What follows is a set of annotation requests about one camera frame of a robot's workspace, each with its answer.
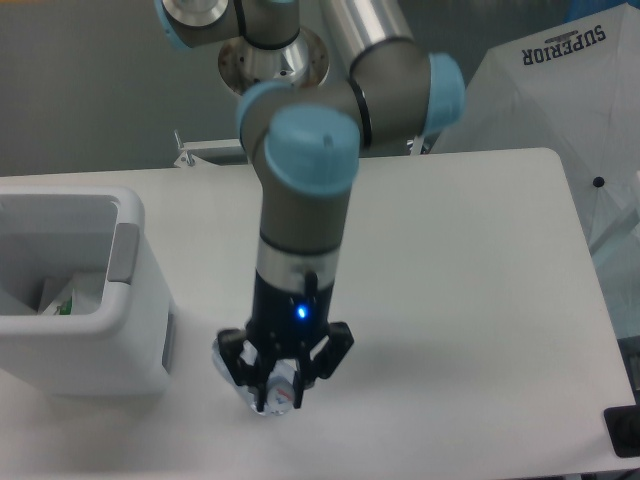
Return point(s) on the white umbrella with lettering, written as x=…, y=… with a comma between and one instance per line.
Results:
x=573, y=89

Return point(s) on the black device at table edge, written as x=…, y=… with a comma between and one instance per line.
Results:
x=623, y=427

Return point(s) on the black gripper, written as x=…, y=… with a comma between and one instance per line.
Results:
x=286, y=325

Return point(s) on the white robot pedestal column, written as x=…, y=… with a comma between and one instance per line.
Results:
x=303, y=63

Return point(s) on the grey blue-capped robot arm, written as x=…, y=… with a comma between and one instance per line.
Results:
x=304, y=144

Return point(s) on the clear crushed plastic bottle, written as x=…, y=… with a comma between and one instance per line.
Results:
x=280, y=394

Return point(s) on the clear plastic wrapper green print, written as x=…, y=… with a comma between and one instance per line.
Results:
x=80, y=294

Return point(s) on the white grey trash can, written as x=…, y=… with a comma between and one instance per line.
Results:
x=124, y=347

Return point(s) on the white metal base frame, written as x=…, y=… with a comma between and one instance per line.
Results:
x=231, y=151

